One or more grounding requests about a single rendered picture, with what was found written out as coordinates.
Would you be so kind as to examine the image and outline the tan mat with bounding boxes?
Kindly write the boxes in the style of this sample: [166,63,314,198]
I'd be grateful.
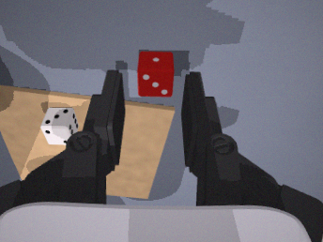
[0,85,175,199]

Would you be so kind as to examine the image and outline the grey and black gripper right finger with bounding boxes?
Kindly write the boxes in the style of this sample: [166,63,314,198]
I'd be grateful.
[181,71,323,242]

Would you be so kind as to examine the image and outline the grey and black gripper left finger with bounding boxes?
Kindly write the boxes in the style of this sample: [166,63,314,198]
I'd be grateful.
[0,70,126,216]

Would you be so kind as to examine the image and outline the white die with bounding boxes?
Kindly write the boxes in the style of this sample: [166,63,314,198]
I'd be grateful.
[40,108,79,145]

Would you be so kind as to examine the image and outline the red die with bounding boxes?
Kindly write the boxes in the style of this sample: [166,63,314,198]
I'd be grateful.
[137,52,174,97]

